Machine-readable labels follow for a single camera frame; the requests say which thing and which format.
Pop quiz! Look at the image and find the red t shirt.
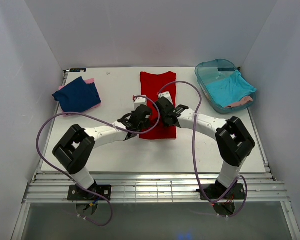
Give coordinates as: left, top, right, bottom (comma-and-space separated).
139, 71, 178, 141

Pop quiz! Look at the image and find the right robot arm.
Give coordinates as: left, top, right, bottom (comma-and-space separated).
154, 96, 256, 201

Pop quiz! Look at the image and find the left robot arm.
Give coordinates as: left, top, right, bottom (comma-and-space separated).
52, 104, 152, 192

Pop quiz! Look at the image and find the teal plastic bin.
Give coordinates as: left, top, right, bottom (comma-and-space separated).
194, 59, 256, 114

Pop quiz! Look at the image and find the navy blue folded t shirt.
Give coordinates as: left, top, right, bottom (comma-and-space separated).
51, 76, 102, 116

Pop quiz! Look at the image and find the turquoise t shirt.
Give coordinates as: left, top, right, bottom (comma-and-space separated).
206, 70, 257, 109

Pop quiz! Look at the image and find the salmon pink t shirt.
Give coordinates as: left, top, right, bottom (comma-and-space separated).
226, 96, 253, 109

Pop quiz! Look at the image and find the blue label sticker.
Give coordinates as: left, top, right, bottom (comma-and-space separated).
69, 68, 87, 73

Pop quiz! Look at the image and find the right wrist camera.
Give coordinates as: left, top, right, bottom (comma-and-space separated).
158, 91, 173, 103

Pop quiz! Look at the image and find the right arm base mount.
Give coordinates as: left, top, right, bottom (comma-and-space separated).
204, 183, 245, 200

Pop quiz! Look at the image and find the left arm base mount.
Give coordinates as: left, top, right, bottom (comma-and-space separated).
67, 184, 112, 201

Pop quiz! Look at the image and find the aluminium rail frame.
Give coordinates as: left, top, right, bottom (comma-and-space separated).
11, 69, 300, 240

